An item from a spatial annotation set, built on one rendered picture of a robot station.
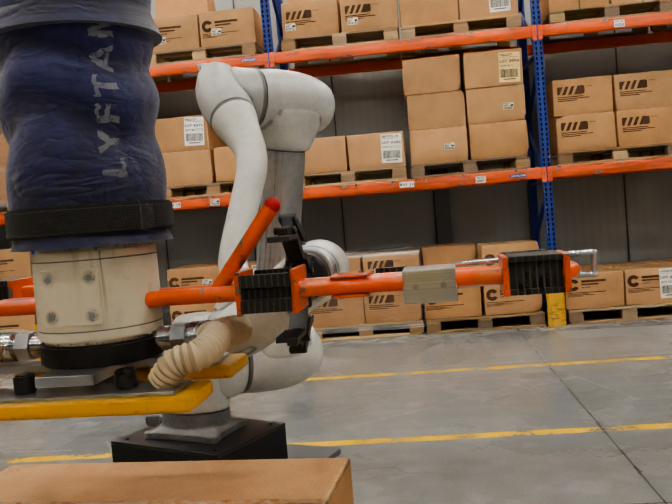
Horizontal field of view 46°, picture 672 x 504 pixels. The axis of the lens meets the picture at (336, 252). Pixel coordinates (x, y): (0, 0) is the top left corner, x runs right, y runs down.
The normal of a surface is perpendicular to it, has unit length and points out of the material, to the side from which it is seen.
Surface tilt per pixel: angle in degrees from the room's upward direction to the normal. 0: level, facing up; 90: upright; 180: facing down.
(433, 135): 83
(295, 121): 107
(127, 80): 70
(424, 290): 90
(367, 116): 90
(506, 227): 90
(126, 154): 75
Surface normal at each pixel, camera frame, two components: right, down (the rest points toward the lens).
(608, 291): -0.10, 0.07
